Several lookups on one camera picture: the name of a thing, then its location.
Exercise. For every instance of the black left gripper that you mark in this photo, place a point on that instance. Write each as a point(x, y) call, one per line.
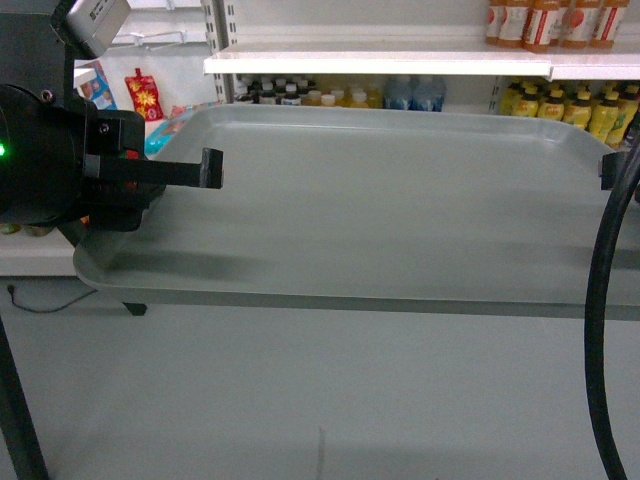
point(119, 183)

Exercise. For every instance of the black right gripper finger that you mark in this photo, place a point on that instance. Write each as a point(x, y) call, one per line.
point(612, 168)

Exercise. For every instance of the grey rectangular serving tray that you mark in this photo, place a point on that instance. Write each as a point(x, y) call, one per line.
point(367, 210)

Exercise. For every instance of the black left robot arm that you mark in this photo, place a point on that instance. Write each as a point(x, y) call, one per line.
point(62, 158)

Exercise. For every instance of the teal snack package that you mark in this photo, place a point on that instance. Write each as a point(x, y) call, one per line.
point(163, 133)

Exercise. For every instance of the red snack pouch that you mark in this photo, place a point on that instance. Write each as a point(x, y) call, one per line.
point(144, 94)

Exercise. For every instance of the white upper shelf board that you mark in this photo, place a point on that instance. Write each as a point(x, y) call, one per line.
point(457, 58)

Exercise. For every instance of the white slotted shelf upright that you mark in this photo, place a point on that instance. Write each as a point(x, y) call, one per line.
point(220, 33)

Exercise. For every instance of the orange juice bottle top right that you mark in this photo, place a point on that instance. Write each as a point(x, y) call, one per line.
point(541, 19)

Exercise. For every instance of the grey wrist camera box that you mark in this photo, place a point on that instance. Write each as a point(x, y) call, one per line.
point(89, 26)

